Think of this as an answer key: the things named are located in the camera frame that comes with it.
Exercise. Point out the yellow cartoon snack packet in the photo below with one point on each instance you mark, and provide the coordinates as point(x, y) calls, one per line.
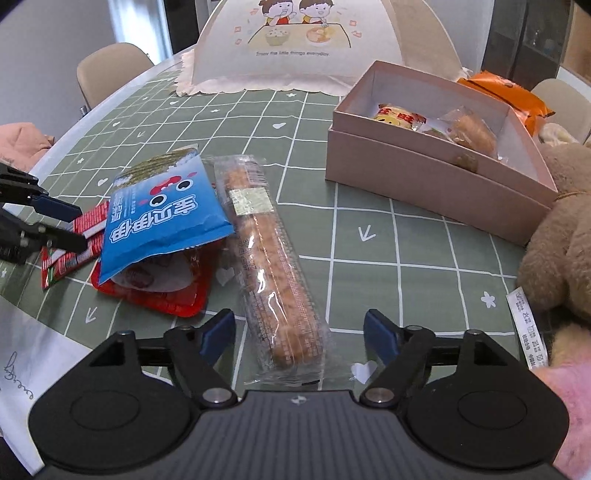
point(397, 117)

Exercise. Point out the white care label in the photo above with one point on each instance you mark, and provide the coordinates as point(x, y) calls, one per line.
point(526, 327)

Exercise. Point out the dark glass cabinet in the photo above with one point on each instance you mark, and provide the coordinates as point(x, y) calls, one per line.
point(521, 37)

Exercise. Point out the red strip of small packets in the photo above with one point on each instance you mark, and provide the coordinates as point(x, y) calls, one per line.
point(60, 267)

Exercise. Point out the orange snack packet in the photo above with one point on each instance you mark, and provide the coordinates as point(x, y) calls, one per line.
point(508, 94)

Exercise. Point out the beige chair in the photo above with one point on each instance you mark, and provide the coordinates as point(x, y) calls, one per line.
point(563, 97)
point(111, 69)

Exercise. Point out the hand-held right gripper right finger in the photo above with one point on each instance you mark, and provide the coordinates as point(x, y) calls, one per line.
point(381, 334)

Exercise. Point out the small clear pastry packet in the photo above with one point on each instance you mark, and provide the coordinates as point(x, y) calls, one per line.
point(475, 131)

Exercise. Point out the pink fluffy cloth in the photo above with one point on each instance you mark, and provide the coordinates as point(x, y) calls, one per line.
point(572, 415)

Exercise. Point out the large red snack packet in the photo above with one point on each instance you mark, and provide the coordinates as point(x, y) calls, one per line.
point(175, 302)

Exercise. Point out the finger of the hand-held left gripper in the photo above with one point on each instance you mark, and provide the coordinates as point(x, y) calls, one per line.
point(60, 206)
point(64, 239)

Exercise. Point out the printed mesh food cover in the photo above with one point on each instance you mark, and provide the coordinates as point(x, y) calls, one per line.
point(300, 69)

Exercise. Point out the blue seaweed snack packet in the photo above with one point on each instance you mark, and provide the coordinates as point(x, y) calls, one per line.
point(157, 221)

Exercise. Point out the small clear snack packet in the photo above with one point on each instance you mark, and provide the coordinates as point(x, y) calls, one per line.
point(436, 134)

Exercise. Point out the long clear biscuit stick packet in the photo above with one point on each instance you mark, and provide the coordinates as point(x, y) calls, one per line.
point(277, 277)

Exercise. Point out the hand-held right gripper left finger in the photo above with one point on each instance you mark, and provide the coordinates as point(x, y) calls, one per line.
point(219, 334)

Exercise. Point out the pink cardboard box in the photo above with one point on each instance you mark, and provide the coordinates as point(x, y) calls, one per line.
point(415, 184)

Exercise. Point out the green checked tablecloth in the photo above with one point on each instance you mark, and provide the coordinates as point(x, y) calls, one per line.
point(415, 277)

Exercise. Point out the beige plush bear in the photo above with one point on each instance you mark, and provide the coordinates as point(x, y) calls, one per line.
point(563, 230)

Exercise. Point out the white printed sheet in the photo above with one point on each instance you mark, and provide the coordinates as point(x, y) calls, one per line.
point(37, 350)

